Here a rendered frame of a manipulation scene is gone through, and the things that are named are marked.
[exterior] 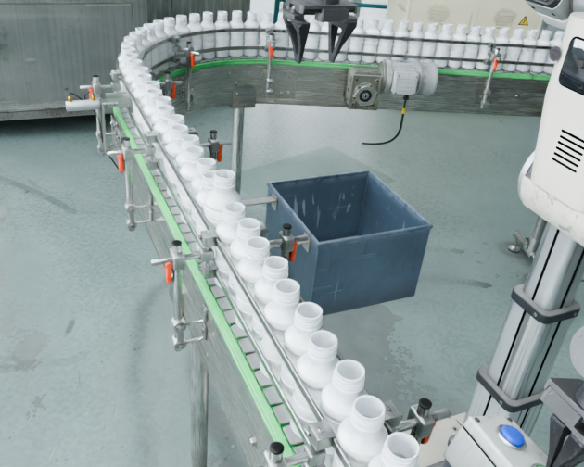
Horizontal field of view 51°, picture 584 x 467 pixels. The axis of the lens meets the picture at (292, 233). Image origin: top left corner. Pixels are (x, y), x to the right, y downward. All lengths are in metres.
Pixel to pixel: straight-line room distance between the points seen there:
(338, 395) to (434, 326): 2.01
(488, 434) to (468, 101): 2.06
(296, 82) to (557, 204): 1.50
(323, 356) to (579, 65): 0.68
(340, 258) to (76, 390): 1.26
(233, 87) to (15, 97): 1.97
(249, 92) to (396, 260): 1.19
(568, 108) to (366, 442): 0.71
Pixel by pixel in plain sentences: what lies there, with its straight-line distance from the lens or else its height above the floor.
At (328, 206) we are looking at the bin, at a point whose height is 0.85.
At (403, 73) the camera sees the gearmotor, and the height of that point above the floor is 1.02.
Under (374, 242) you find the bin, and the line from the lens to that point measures 1.46.
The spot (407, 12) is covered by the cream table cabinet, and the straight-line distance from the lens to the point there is 4.94.
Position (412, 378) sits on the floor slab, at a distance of 2.49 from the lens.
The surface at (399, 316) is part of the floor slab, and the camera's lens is 2.77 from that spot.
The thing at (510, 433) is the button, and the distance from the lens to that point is 0.82.
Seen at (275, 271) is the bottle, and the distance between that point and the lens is 0.91.
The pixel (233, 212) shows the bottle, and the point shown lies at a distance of 1.04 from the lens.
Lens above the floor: 1.69
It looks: 32 degrees down
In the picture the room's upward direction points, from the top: 6 degrees clockwise
